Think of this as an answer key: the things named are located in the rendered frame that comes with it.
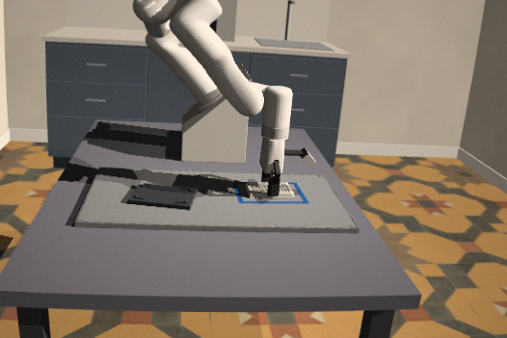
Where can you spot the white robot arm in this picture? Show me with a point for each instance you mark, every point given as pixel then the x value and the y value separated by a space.
pixel 188 23

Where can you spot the blue tape outline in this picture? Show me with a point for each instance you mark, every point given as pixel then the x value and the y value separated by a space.
pixel 241 200

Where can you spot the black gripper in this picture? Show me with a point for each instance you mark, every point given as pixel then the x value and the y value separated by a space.
pixel 271 161

